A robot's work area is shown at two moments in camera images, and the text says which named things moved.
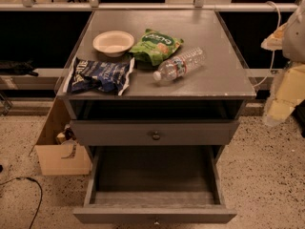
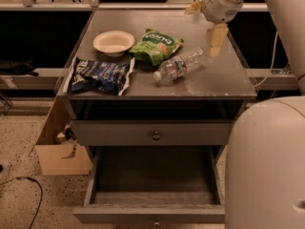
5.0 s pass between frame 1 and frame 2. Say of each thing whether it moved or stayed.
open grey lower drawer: stayed
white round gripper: moved
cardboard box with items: stayed
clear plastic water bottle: stayed
